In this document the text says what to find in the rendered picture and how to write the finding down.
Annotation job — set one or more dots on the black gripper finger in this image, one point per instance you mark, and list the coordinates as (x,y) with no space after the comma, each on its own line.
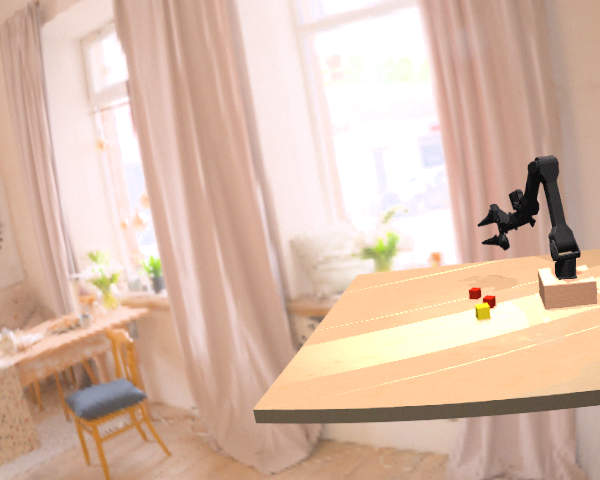
(492,241)
(487,220)

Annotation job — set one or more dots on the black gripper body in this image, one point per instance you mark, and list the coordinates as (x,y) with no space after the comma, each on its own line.
(502,238)

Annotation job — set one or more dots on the yellow cube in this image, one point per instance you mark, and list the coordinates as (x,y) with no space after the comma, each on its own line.
(482,311)

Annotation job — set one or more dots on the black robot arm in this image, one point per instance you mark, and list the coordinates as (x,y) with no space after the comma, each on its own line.
(545,170)

